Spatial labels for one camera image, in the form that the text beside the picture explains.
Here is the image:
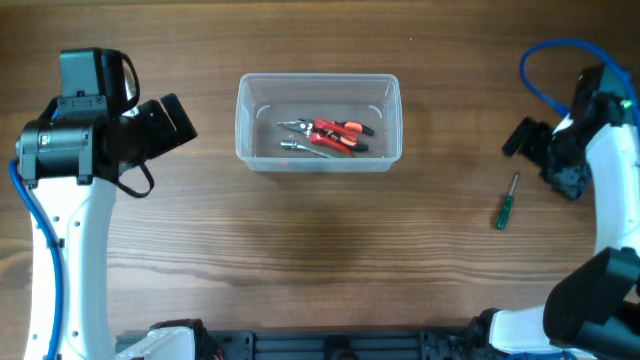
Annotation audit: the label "clear plastic container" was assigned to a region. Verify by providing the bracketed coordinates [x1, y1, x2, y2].
[235, 73, 403, 172]

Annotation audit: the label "green handled screwdriver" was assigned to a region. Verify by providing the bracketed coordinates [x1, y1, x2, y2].
[495, 171, 520, 230]

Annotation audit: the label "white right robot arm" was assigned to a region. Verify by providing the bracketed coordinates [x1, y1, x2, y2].
[472, 64, 639, 359]

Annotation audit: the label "silver combination wrench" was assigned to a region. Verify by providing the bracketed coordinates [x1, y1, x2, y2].
[280, 140, 332, 159]

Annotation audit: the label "red handled snips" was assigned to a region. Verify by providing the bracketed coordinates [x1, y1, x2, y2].
[277, 118, 361, 159]

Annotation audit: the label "orange black needle-nose pliers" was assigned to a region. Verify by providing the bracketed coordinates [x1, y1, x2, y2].
[295, 118, 375, 154]

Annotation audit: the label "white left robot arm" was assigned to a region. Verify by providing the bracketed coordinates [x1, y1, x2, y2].
[9, 94, 197, 359]

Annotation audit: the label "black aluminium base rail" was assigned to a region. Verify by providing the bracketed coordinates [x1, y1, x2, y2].
[114, 324, 501, 360]

